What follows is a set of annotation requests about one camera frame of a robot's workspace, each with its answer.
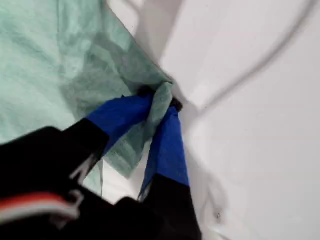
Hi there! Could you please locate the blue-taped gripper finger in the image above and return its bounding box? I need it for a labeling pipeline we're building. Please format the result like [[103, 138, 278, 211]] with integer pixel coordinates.
[[72, 86, 154, 161], [139, 99, 200, 226]]

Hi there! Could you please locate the pale green t-shirt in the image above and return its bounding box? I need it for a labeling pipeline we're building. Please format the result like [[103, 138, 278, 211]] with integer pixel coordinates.
[[0, 0, 176, 198]]

